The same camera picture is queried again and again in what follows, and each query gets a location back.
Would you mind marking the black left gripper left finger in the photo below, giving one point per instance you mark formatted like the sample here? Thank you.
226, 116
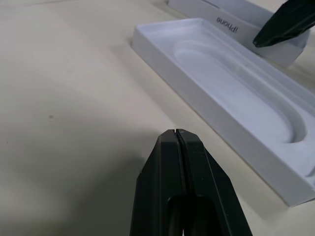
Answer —
157, 172

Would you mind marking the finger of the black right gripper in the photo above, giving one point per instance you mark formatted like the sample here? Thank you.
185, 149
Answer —
290, 14
292, 30

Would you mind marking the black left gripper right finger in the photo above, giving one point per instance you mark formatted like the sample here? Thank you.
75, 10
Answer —
209, 177

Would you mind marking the white phone box lid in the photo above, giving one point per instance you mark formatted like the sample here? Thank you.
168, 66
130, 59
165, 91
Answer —
246, 22

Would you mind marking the white phone box base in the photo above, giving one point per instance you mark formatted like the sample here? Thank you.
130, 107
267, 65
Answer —
221, 73

